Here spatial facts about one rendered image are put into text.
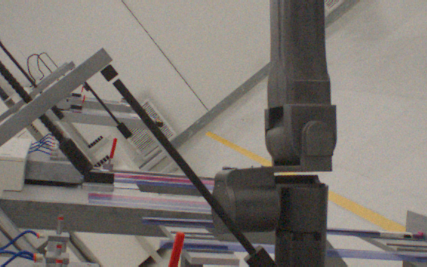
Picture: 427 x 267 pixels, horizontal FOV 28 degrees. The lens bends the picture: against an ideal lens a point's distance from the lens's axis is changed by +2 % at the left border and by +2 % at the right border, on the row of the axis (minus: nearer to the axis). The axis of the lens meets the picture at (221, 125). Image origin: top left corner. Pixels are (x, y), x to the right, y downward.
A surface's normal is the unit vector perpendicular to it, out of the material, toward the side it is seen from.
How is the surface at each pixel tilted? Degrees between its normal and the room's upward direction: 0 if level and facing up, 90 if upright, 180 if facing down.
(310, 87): 89
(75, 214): 90
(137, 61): 90
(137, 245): 90
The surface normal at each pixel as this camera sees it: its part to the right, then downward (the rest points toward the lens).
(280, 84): -0.93, 0.00
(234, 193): 0.29, -0.64
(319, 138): 0.36, -0.07
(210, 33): 0.18, 0.07
